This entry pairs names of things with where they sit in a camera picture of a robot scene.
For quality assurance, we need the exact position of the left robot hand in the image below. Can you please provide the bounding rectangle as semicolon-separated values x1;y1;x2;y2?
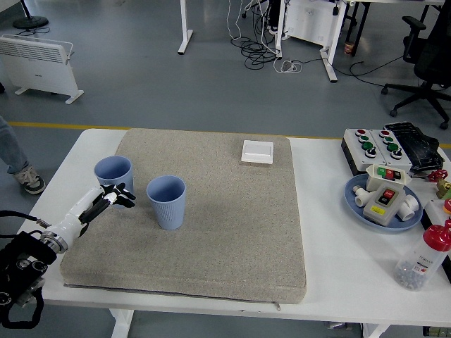
47;182;137;251

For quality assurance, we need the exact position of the blue ribbed plastic cup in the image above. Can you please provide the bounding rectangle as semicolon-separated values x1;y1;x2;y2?
93;156;134;209
145;175;186;231

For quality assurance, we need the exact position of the person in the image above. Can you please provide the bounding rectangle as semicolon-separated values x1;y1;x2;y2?
0;115;46;195

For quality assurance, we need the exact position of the white table leg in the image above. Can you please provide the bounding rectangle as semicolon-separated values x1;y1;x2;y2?
108;308;135;338
362;322;390;338

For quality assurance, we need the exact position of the grey-brown cushion mat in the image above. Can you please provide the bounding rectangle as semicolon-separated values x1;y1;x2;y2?
58;127;307;312

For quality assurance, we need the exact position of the white electric panel heater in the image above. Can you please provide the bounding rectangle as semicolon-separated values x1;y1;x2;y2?
0;34;85;105

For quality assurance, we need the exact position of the black round stand base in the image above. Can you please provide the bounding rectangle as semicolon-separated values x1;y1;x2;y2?
12;0;49;30

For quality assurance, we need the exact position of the white desk leg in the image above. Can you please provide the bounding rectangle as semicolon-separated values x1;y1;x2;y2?
177;0;194;55

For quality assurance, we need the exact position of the blue round plate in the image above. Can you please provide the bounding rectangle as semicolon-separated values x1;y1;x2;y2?
344;173;423;234

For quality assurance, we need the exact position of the white pipe fitting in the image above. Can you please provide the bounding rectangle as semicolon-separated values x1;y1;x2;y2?
397;194;421;222
352;185;371;209

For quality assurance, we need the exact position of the white four-button control box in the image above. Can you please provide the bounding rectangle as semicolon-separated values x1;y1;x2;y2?
340;128;388;176
369;128;413;173

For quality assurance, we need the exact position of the white desk with panel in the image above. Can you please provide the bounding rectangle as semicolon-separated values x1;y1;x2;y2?
274;0;348;84

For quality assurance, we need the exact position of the clear bottle red cap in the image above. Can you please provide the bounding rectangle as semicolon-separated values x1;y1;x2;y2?
393;218;451;292

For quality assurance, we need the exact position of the black plastic tray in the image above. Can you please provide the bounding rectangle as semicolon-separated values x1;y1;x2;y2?
383;121;444;177

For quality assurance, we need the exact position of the red emergency stop button box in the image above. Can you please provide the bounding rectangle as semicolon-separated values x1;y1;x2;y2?
421;199;451;230

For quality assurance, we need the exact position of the brass valve red handwheel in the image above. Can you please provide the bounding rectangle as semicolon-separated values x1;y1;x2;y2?
428;169;451;200

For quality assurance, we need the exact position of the black office chair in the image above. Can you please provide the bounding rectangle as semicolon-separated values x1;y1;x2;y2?
380;0;451;130

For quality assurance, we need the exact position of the white wall switch panel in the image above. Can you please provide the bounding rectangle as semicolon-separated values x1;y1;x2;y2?
240;139;275;164

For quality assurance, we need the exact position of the black cable bundle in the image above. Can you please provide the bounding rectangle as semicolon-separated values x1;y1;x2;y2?
230;35;283;70

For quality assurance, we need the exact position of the white cable coil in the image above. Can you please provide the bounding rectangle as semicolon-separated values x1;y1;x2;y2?
273;59;303;75

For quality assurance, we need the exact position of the beige green-red push-button switch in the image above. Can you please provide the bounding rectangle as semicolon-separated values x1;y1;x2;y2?
364;163;412;193

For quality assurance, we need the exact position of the beige red-black push-button switch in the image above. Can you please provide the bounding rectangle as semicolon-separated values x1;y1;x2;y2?
362;185;406;226

